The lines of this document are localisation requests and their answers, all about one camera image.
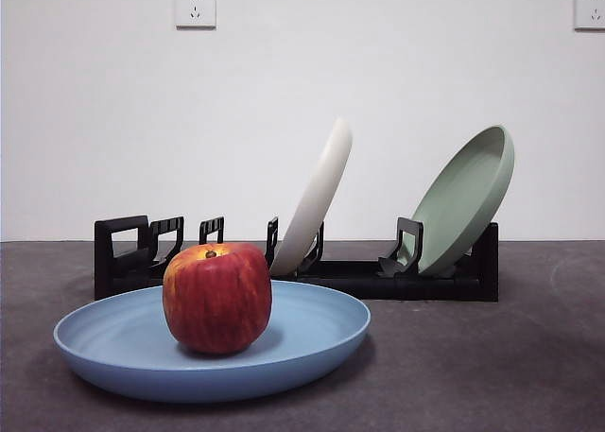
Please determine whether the black plate rack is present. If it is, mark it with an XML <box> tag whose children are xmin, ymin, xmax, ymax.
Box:
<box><xmin>93</xmin><ymin>214</ymin><xmax>501</xmax><ymax>303</ymax></box>

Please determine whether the white wall socket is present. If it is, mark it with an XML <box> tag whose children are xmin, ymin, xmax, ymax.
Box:
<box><xmin>174</xmin><ymin>0</ymin><xmax>217</xmax><ymax>30</ymax></box>
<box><xmin>574</xmin><ymin>0</ymin><xmax>605</xmax><ymax>31</ymax></box>

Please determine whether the red apple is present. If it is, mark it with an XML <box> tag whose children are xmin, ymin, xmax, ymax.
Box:
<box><xmin>162</xmin><ymin>242</ymin><xmax>274</xmax><ymax>355</ymax></box>

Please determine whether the cream white plate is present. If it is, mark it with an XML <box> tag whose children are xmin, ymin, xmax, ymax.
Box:
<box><xmin>269</xmin><ymin>116</ymin><xmax>354</xmax><ymax>277</ymax></box>

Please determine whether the blue plate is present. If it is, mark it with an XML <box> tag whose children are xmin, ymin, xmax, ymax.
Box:
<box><xmin>52</xmin><ymin>280</ymin><xmax>372</xmax><ymax>404</ymax></box>

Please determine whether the pale green plate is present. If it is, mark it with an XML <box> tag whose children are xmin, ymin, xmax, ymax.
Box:
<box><xmin>409</xmin><ymin>124</ymin><xmax>516</xmax><ymax>277</ymax></box>

